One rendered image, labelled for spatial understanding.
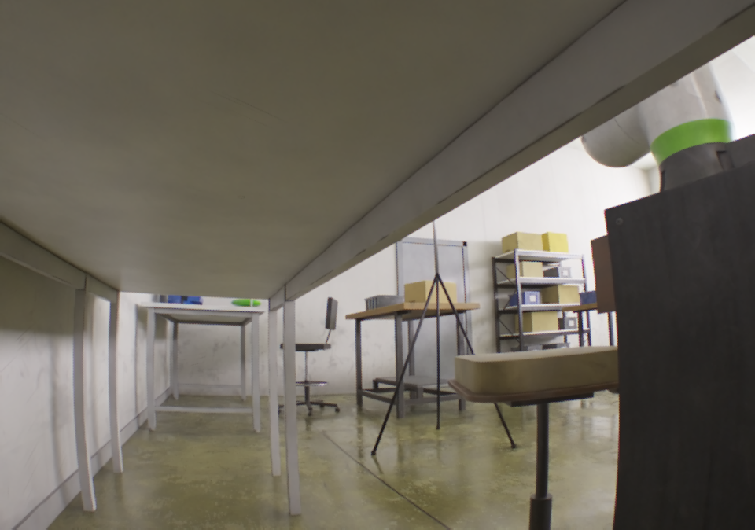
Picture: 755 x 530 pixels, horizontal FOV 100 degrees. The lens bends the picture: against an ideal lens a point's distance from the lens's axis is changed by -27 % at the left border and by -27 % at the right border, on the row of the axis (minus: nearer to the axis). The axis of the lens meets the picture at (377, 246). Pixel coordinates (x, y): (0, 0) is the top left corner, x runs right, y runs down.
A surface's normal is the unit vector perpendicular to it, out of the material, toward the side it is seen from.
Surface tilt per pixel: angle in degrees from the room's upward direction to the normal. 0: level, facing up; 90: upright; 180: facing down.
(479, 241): 90
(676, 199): 90
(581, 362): 90
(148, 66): 180
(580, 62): 90
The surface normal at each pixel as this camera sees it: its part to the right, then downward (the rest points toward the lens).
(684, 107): -0.69, -0.15
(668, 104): -0.90, -0.07
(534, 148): 0.02, 0.97
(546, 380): -0.05, -0.22
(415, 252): 0.35, -0.22
